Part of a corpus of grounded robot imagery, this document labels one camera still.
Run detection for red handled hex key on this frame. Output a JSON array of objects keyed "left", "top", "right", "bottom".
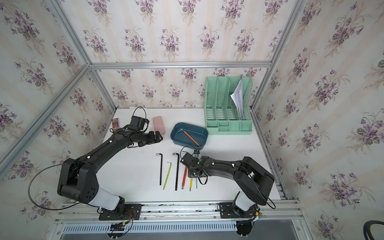
[{"left": 182, "top": 167, "right": 188, "bottom": 190}]

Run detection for yellow handled hex key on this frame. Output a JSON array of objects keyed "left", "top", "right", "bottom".
[{"left": 189, "top": 178, "right": 193, "bottom": 192}]

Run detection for orange handled hex key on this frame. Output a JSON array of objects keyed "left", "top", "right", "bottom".
[{"left": 178, "top": 129, "right": 200, "bottom": 147}]

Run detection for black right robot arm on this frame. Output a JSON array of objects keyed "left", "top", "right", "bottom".
[{"left": 181, "top": 153, "right": 275, "bottom": 212}]

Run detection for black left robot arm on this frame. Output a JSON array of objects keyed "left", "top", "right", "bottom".
[{"left": 57, "top": 128, "right": 163, "bottom": 215}]

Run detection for thin black hex key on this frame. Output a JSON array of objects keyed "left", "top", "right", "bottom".
[{"left": 156, "top": 153, "right": 163, "bottom": 186}]

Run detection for long black hex key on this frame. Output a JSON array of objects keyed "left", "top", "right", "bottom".
[{"left": 172, "top": 153, "right": 180, "bottom": 191}]

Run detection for teal plastic storage box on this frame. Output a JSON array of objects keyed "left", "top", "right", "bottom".
[{"left": 170, "top": 122, "right": 209, "bottom": 151}]

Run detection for pink pencil case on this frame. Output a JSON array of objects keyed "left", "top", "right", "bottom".
[{"left": 153, "top": 116, "right": 166, "bottom": 136}]

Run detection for red small booklet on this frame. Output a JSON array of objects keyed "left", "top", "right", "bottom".
[{"left": 112, "top": 118, "right": 120, "bottom": 132}]

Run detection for green mesh file organizer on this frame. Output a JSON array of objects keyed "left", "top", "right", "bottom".
[{"left": 204, "top": 76, "right": 253, "bottom": 136}]

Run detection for white papers in organizer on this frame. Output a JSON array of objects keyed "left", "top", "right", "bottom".
[{"left": 231, "top": 75, "right": 244, "bottom": 120}]

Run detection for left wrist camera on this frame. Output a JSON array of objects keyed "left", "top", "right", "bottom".
[{"left": 130, "top": 116, "right": 150, "bottom": 131}]

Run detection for green handled hex key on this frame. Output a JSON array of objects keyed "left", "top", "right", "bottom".
[{"left": 163, "top": 162, "right": 172, "bottom": 190}]

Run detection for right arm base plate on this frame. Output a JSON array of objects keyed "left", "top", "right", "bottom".
[{"left": 217, "top": 202, "right": 260, "bottom": 219}]

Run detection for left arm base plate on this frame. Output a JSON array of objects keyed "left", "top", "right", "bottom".
[{"left": 99, "top": 204, "right": 143, "bottom": 221}]

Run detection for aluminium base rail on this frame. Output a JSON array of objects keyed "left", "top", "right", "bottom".
[{"left": 46, "top": 200, "right": 313, "bottom": 240}]

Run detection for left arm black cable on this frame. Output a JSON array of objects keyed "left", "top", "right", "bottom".
[{"left": 27, "top": 163, "right": 82, "bottom": 211}]

